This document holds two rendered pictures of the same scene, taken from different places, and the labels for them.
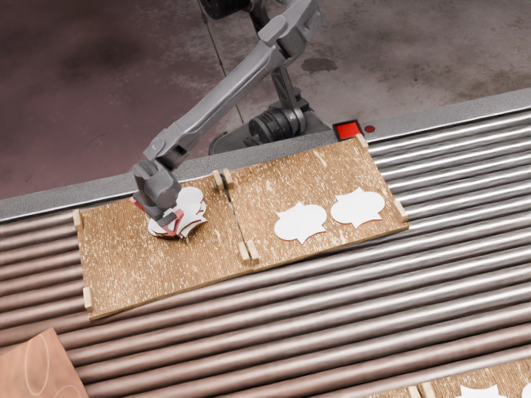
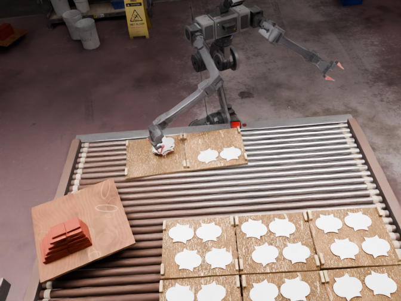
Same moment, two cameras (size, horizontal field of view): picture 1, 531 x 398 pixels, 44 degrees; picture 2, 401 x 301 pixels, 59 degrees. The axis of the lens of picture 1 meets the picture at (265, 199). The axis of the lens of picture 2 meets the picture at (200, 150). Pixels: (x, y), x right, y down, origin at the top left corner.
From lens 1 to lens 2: 78 cm
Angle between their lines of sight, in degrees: 6
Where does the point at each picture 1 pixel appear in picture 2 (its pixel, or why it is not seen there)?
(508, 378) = (267, 219)
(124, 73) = (160, 87)
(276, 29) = (203, 84)
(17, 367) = (99, 189)
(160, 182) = (156, 132)
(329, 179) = (223, 141)
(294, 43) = (210, 90)
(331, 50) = (253, 89)
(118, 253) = (139, 157)
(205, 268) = (169, 167)
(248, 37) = not seen: hidden behind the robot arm
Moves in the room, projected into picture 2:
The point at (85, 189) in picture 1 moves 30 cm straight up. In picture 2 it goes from (132, 133) to (123, 102)
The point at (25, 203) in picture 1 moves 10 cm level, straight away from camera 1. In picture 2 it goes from (110, 135) to (107, 127)
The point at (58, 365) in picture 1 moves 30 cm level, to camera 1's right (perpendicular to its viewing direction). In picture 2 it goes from (112, 190) to (161, 190)
